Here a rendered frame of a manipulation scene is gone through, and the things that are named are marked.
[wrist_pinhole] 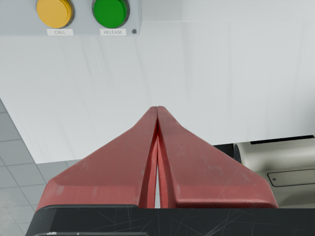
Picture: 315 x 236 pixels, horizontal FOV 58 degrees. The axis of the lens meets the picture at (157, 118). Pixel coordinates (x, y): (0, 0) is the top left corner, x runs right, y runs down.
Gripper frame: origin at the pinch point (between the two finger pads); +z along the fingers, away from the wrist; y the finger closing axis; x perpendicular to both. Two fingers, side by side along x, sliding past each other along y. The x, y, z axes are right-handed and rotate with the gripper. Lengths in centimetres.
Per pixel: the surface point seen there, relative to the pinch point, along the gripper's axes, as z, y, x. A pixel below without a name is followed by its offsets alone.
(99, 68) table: 37.2, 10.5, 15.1
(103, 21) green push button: 26.0, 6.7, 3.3
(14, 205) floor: 122, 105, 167
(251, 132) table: 37, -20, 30
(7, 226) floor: 122, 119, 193
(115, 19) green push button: 26.0, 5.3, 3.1
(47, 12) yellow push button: 26.1, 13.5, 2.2
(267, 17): 36.9, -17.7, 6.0
